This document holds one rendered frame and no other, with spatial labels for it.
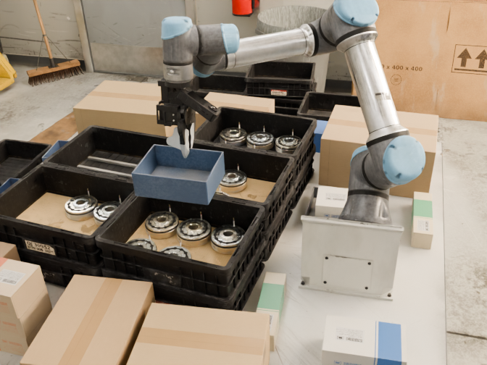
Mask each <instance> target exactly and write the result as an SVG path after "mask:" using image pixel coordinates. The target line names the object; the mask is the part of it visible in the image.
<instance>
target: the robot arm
mask: <svg viewBox="0 0 487 365"><path fill-rule="evenodd" d="M378 15H379V8H378V4H377V2H376V0H334V2H333V3H332V4H331V5H330V7H329V8H328V9H327V10H326V11H325V13H324V14H323V15H322V16H321V17H320V18H318V19H317V20H315V21H314V22H310V23H307V24H303V25H301V27H300V28H298V29H294V30H286V31H281V32H277V33H269V34H264V35H257V36H252V37H248V38H239V33H238V28H237V27H236V26H235V25H234V24H222V23H220V24H214V25H193V24H192V22H191V19H190V18H189V17H166V18H164V19H163V21H162V36H161V39H162V56H163V70H164V77H163V78H162V79H161V80H158V86H161V97H162V100H161V101H159V103H158V104H157V105H156V108H157V124H159V125H164V126H169V127H171V126H173V125H177V127H175V128H174V130H173V134H172V136H170V137H169V138H167V144H168V145H169V146H172V147H175V148H178V149H180V150H181V152H182V155H183V157H184V158H187V156H188V154H189V152H190V151H189V148H192V146H193V139H194V135H195V128H196V112H198V113H199V114H200V115H201V116H203V117H204V118H205V119H207V120H209V121H210V122H214V121H215V120H216V119H217V118H218V117H219V115H220V113H221V111H220V110H219V109H218V108H217V107H216V106H214V105H212V104H211V103H209V102H208V101H207V100H206V99H204V98H202V97H201V96H200V95H199V94H197V93H196V92H194V91H193V90H191V89H190V88H189V87H190V86H192V85H193V80H192V78H193V74H195V75H196V76H198V77H209V76H210V75H211V74H213V73H214V72H215V71H218V70H225V69H230V68H234V67H241V66H245V65H250V64H256V63H260V62H268V61H272V60H276V59H283V58H288V57H292V56H299V55H305V56H306V57H311V56H318V55H322V54H329V53H332V52H335V51H341V52H343V53H344V55H345V57H346V61H347V64H348V67H349V71H350V74H351V78H352V80H353V84H354V87H355V90H356V93H357V97H358V99H359V104H360V106H361V109H362V113H363V116H364V118H365V123H366V126H367V130H368V133H369V137H368V139H367V141H366V146H361V147H359V148H357V149H356V150H355V151H354V153H353V154H352V158H351V162H350V167H351V168H350V175H349V188H348V195H347V200H346V203H345V205H344V208H343V210H342V212H341V214H340V216H339V218H338V219H341V220H344V219H351V220H362V221H369V222H378V223H382V224H385V225H392V226H393V223H392V220H391V214H390V211H389V207H388V197H389V190H390V188H392V187H395V186H397V185H403V184H406V183H409V182H410V181H412V180H413V179H415V178H416V177H418V176H419V175H420V173H421V172H422V170H423V168H424V166H425V151H424V148H423V146H422V145H421V143H420V142H419V141H416V139H415V138H413V137H411V136H410V134H409V131H408V129H406V128H405V127H402V126H401V124H400V121H399V118H398V115H397V113H396V108H395V106H394V102H393V99H392V96H391V92H390V90H389V87H388V83H387V80H386V76H385V74H384V71H383V67H382V64H381V62H380V57H379V55H378V51H377V49H376V46H375V40H376V38H377V37H378V32H377V29H376V26H375V22H376V20H377V18H378ZM160 104H161V105H160ZM158 111H159V116H158Z"/></svg>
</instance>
